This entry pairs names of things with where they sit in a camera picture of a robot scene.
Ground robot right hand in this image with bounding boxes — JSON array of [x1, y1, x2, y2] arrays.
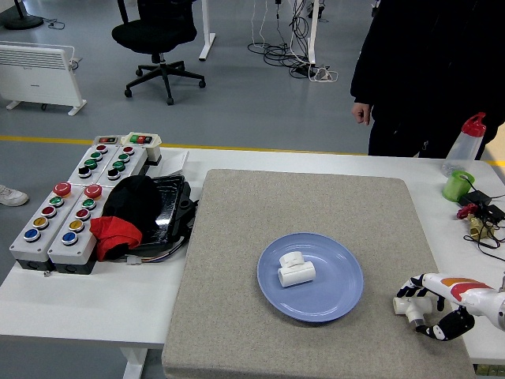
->
[[395, 272, 504, 343]]

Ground person's right hand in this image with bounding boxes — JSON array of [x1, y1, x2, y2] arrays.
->
[[351, 101, 372, 126]]

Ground white tee fitting metal end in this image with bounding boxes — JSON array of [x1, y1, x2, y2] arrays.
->
[[392, 295, 433, 327]]

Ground plain white tee pipe fitting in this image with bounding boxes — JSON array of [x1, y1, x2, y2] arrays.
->
[[277, 252, 318, 289]]

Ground blue round plate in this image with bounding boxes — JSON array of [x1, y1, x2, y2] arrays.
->
[[256, 232, 365, 325]]

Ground person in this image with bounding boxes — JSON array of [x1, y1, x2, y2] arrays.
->
[[350, 0, 505, 159]]

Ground small black box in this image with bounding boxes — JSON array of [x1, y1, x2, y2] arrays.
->
[[477, 205, 505, 223]]

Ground white desk leg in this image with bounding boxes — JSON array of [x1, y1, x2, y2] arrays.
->
[[198, 0, 217, 62], [305, 0, 320, 66]]

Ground black power adapter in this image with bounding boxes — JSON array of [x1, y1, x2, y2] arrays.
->
[[458, 190, 492, 208]]

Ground green plastic cup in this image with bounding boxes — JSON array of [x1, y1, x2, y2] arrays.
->
[[442, 170, 476, 202]]

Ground clear squeeze bottle red cap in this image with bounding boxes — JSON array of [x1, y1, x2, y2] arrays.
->
[[440, 112, 487, 178]]

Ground white paper card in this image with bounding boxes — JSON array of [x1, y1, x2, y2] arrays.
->
[[159, 151, 189, 177]]

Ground glossy black tray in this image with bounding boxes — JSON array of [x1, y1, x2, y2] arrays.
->
[[132, 174, 200, 256]]

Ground black office chair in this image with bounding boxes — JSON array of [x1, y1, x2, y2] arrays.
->
[[111, 0, 207, 106]]

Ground grey-brown felt mat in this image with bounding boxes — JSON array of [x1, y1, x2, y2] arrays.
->
[[161, 168, 477, 379]]

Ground grey control box black knob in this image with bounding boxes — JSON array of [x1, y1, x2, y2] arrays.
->
[[67, 144, 119, 186], [95, 144, 148, 187]]

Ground black cloth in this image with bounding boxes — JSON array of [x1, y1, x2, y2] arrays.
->
[[102, 175, 163, 238]]

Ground red cloth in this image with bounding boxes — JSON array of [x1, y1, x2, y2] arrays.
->
[[89, 216, 144, 262]]

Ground five-button control box mushroom stop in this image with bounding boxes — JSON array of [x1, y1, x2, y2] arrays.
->
[[9, 182, 74, 272], [47, 184, 104, 275]]

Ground white panel heater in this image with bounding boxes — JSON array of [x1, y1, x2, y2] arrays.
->
[[0, 40, 88, 117]]

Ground white table leg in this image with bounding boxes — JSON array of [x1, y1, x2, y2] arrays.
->
[[120, 347, 149, 379]]

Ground black fan stand base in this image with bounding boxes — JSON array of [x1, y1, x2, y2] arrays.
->
[[3, 0, 45, 31]]

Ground white shoe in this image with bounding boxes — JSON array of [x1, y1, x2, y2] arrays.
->
[[0, 184, 30, 207]]

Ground thin black cable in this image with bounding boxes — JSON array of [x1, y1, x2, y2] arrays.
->
[[463, 220, 505, 262]]

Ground tangled floor cables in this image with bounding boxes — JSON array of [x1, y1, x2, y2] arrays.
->
[[247, 0, 316, 78]]

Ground white switch green red buttons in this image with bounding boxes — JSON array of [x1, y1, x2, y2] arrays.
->
[[119, 132, 163, 165]]

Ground white connector with wires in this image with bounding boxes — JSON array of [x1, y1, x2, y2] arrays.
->
[[125, 244, 186, 266]]

